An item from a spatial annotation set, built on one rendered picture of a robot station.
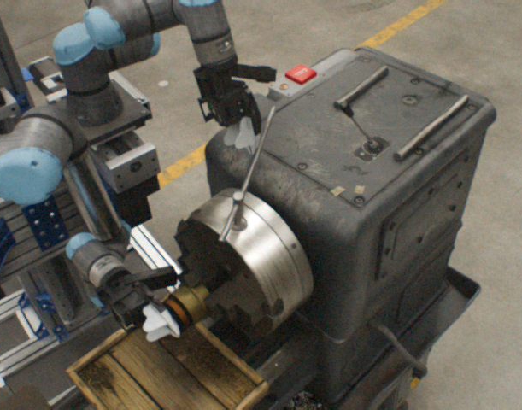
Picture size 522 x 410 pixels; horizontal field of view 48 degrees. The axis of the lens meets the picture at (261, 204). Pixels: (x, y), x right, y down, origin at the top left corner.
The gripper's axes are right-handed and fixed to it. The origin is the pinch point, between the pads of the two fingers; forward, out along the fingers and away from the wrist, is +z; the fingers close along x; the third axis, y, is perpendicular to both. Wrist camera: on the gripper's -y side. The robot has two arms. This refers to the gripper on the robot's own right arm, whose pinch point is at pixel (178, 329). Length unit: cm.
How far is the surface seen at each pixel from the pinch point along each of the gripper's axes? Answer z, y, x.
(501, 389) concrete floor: 42, -102, -108
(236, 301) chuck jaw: 5.2, -11.6, 2.9
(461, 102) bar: 10, -80, 19
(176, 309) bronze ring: -1.9, -1.7, 3.4
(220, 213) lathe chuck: -6.4, -19.0, 15.3
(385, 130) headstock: 3, -61, 17
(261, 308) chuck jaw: 9.8, -14.2, 2.6
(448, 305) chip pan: 21, -82, -54
